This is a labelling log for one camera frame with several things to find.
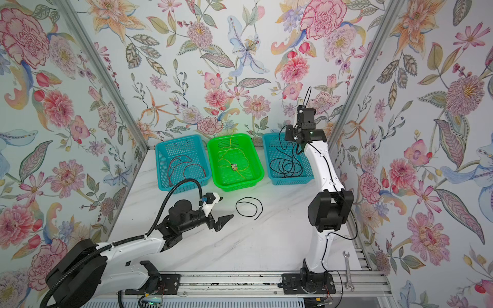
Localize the teal basket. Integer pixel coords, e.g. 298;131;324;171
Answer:
263;133;314;186
155;135;212;191

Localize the bright green basket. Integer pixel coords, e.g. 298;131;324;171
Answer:
207;133;264;192

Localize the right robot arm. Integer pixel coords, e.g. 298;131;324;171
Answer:
285;125;354;287

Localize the yellow cable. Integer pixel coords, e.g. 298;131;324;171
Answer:
215;134;251;180

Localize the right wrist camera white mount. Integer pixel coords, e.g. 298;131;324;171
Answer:
295;105;316;130

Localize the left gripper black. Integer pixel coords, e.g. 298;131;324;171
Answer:
178;210;234;234

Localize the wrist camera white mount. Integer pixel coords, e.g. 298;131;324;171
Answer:
199;192;223;217
295;105;316;130

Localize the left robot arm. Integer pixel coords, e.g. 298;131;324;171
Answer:
40;195;233;307

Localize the teal basket left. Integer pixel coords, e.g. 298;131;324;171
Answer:
155;135;212;191

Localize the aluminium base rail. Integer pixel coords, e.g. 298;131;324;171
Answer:
115;271;394;299

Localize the teal basket right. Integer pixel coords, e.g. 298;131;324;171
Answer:
263;133;314;186

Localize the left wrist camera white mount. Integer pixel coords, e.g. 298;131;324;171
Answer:
199;192;223;217

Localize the black cable pile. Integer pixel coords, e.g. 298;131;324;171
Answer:
235;196;264;221

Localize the silver wrench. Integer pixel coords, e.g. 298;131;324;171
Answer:
342;251;354;292

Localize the red cable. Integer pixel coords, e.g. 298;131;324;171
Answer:
167;155;207;184

